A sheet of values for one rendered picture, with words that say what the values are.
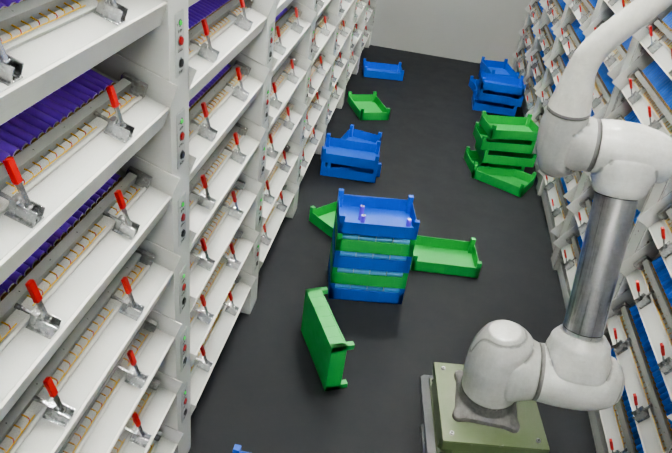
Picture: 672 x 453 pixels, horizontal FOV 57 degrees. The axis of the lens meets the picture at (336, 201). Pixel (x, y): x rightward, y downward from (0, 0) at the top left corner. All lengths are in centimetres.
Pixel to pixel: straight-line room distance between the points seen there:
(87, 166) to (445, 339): 174
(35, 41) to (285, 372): 158
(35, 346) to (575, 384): 128
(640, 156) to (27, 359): 132
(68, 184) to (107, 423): 60
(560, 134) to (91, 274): 107
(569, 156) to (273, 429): 120
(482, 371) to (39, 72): 129
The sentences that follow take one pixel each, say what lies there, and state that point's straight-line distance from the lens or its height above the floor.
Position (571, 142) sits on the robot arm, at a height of 106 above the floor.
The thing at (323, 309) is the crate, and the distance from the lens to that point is 219.
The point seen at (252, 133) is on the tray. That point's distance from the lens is 201.
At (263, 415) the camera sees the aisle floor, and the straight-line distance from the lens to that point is 212.
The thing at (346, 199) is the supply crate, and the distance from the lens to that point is 250.
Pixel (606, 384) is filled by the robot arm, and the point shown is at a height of 51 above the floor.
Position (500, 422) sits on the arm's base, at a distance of 185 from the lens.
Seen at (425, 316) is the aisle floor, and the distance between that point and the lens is 256.
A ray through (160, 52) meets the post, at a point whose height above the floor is 124.
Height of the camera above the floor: 164
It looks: 31 degrees down
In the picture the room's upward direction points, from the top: 8 degrees clockwise
